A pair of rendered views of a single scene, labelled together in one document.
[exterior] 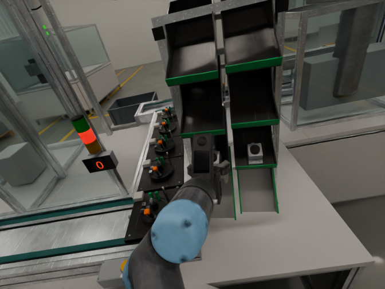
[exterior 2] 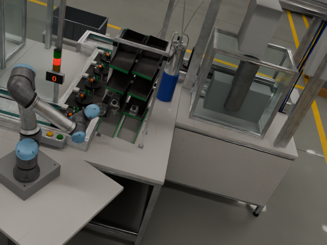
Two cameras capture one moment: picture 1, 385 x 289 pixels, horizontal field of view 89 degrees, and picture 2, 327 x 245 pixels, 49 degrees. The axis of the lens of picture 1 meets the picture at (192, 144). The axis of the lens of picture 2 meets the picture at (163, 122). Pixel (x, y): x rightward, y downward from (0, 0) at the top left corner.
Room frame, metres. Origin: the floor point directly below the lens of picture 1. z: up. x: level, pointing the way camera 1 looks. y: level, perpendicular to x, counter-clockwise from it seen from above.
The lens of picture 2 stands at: (-1.46, -0.14, 2.63)
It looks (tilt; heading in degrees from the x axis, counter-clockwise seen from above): 36 degrees down; 352
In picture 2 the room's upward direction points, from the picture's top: 17 degrees clockwise
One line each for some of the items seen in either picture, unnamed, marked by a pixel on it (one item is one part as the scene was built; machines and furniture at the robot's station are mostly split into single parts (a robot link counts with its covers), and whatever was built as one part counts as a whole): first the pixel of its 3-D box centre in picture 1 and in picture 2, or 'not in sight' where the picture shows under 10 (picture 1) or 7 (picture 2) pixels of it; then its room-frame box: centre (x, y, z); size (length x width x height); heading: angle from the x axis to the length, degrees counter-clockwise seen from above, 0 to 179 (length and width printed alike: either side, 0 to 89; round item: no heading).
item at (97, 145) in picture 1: (93, 145); (56, 66); (0.73, 0.40, 1.29); 0.05 x 0.05 x 0.05
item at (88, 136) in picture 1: (86, 135); (56, 60); (0.73, 0.40, 1.34); 0.05 x 0.05 x 0.05
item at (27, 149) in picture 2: not in sight; (27, 152); (0.03, 0.35, 1.12); 0.13 x 0.12 x 0.14; 10
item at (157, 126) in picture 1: (166, 124); (101, 67); (1.34, 0.16, 1.01); 0.24 x 0.24 x 0.13; 85
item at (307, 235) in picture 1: (169, 167); (89, 100); (1.04, 0.18, 0.85); 1.50 x 1.41 x 0.03; 85
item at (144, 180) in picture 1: (159, 166); (84, 96); (0.85, 0.20, 1.01); 0.24 x 0.24 x 0.13; 85
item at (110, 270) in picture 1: (130, 270); (49, 137); (0.39, 0.33, 0.93); 0.21 x 0.07 x 0.06; 85
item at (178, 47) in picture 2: not in sight; (176, 53); (1.34, -0.45, 1.32); 0.14 x 0.14 x 0.38
